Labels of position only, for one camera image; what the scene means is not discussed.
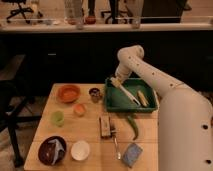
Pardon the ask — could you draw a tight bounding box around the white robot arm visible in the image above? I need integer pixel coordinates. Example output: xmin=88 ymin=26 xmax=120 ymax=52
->
xmin=115 ymin=45 xmax=213 ymax=171

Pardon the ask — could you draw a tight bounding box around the green plastic tray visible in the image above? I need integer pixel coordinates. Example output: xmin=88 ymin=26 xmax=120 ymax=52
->
xmin=104 ymin=78 xmax=158 ymax=113

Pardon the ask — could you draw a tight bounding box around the wooden block box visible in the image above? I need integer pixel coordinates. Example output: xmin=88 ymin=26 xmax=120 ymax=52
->
xmin=99 ymin=116 xmax=111 ymax=138

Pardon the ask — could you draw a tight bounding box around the small orange cup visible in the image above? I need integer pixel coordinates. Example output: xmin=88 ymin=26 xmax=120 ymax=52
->
xmin=73 ymin=104 xmax=86 ymax=117

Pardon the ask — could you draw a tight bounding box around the yellow corn cob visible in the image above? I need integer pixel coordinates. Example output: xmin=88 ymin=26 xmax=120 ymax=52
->
xmin=137 ymin=90 xmax=149 ymax=107

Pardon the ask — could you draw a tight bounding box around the green chili pepper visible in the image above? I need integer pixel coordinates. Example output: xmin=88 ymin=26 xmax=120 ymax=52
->
xmin=126 ymin=115 xmax=139 ymax=140

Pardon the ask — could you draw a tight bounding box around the orange bowl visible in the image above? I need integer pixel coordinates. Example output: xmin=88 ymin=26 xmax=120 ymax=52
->
xmin=57 ymin=84 xmax=80 ymax=103

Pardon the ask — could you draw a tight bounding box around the green plastic cup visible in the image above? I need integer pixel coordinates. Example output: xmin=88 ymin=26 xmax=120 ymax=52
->
xmin=51 ymin=111 xmax=64 ymax=127

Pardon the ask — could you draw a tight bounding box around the white bowl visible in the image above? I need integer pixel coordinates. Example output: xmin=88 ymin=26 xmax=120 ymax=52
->
xmin=70 ymin=140 xmax=90 ymax=161

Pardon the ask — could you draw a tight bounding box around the blue sponge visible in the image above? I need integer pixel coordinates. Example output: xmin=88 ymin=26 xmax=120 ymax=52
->
xmin=122 ymin=143 xmax=142 ymax=168

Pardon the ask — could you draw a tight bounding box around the grey crumpled cloth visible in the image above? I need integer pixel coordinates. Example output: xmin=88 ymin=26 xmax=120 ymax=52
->
xmin=48 ymin=139 xmax=65 ymax=165

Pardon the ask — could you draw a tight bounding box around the dark red bowl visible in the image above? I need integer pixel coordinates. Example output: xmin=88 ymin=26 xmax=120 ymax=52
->
xmin=38 ymin=136 xmax=67 ymax=165

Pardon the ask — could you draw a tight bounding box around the black office chair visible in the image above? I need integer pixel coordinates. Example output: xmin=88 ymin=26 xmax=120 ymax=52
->
xmin=0 ymin=54 xmax=43 ymax=168

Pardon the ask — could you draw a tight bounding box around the background office chair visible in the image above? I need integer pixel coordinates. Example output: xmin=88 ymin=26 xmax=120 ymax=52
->
xmin=1 ymin=0 xmax=43 ymax=24

